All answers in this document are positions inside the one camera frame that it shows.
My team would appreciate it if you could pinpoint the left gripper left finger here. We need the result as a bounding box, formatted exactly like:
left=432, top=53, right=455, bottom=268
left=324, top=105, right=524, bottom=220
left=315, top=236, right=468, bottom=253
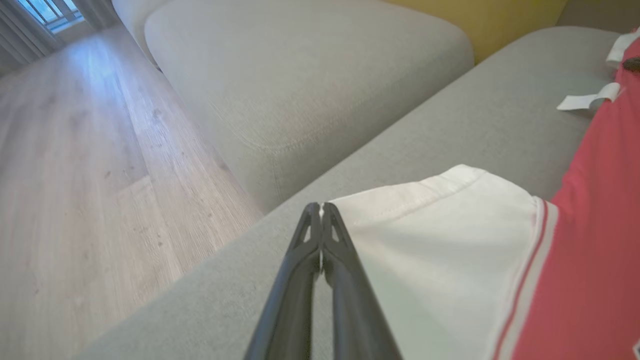
left=244, top=202, right=322, bottom=360

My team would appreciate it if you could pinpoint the grey sofa seat cushion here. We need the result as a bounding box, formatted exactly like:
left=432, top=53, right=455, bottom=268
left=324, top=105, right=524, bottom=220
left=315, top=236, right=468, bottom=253
left=75, top=26, right=626, bottom=360

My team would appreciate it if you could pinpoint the grey curtain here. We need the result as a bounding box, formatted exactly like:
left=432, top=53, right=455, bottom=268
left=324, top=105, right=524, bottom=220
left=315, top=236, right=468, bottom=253
left=0, top=0, right=66, bottom=76

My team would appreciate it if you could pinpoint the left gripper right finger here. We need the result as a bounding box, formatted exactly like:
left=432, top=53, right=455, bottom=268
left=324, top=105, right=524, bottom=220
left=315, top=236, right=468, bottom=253
left=322, top=202, right=403, bottom=360

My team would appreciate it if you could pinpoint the red white mesh jersey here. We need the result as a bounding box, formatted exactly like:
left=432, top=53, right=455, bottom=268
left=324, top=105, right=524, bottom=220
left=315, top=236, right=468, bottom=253
left=330, top=27, right=640, bottom=360

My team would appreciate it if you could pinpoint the yellow upholstered panel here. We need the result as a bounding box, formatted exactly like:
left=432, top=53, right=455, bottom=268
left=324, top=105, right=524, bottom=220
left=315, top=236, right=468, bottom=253
left=385, top=0, right=568, bottom=63

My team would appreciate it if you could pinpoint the grey sofa chaise cushion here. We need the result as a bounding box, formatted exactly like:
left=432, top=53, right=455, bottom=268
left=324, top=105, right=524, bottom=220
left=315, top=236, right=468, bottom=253
left=145, top=0, right=475, bottom=213

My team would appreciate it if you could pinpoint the grey sofa backrest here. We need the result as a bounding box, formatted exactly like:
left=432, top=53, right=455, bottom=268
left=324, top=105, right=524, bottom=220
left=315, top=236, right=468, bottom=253
left=111, top=0, right=171, bottom=66

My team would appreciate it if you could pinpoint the window with railing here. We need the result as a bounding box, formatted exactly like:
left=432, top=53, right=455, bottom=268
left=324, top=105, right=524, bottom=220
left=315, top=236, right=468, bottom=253
left=17, top=0, right=83, bottom=33

